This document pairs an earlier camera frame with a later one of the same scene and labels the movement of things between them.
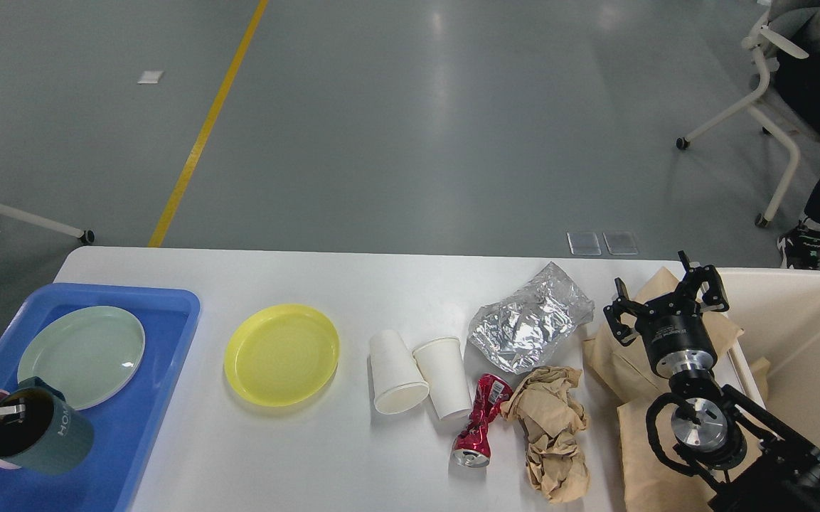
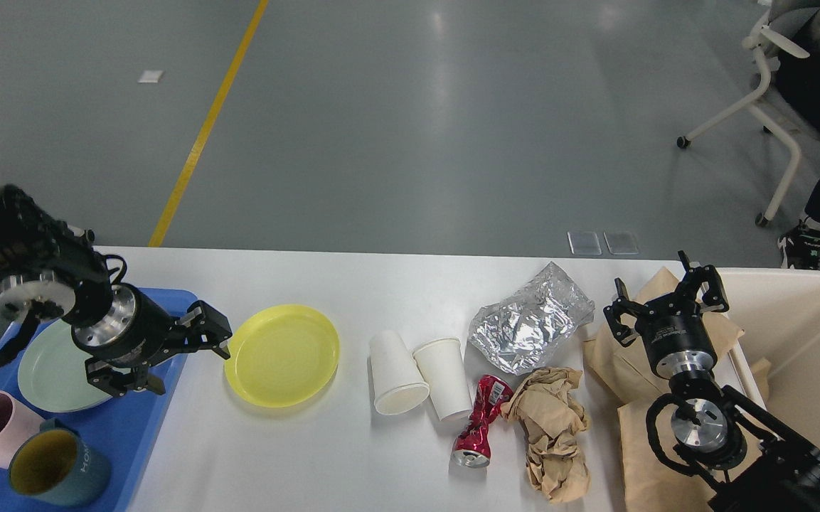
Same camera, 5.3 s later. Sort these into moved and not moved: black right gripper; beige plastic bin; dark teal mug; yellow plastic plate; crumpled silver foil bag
Moved: dark teal mug
Not moved: crumpled silver foil bag; yellow plastic plate; black right gripper; beige plastic bin
